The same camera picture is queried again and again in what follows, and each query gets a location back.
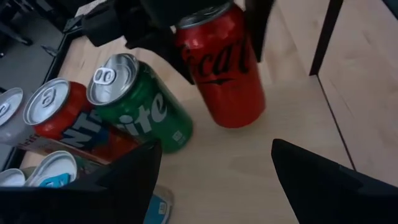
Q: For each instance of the white and pink can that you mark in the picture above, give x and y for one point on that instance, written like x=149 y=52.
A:
x=12 y=133

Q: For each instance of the red Coca-Cola can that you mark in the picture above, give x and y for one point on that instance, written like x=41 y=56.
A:
x=224 y=93

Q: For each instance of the black table rail frame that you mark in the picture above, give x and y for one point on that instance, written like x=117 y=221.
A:
x=71 y=25

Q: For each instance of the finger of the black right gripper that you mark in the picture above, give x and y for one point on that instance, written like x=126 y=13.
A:
x=164 y=46
x=258 y=28

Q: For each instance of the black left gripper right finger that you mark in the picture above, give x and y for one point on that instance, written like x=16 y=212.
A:
x=335 y=196

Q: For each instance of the dark can with blue tab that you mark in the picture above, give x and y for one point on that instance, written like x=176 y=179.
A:
x=53 y=168

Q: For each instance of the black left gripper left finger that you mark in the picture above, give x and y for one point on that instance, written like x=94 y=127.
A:
x=93 y=202

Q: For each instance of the red Fanta can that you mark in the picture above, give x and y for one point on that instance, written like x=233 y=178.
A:
x=62 y=121

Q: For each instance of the wooden shelf with black frame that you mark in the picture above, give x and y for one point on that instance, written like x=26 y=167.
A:
x=327 y=31

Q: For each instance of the green Sprite can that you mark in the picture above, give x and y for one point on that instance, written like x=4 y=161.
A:
x=140 y=105

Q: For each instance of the lime green can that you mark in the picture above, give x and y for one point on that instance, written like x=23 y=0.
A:
x=11 y=179

